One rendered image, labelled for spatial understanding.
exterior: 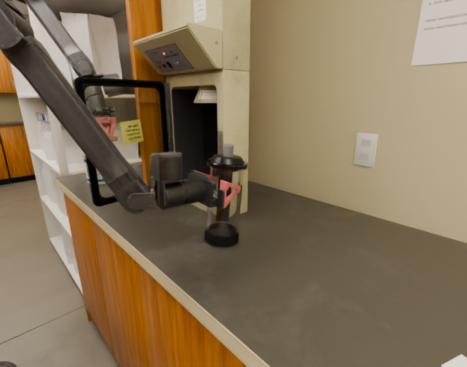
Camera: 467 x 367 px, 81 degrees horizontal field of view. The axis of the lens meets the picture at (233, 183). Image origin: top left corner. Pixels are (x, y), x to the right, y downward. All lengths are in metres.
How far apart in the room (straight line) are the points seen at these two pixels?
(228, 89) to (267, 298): 0.58
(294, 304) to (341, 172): 0.64
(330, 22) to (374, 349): 0.98
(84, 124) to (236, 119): 0.45
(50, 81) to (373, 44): 0.90
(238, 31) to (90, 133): 0.52
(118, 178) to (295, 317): 0.44
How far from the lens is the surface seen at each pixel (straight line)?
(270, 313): 0.57
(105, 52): 2.16
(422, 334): 0.63
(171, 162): 0.60
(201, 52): 0.82
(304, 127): 1.17
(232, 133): 0.87
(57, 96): 0.62
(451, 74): 1.00
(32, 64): 0.64
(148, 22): 1.16
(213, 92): 0.94
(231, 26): 0.88
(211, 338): 0.68
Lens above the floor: 1.33
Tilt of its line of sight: 17 degrees down
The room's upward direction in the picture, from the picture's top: straight up
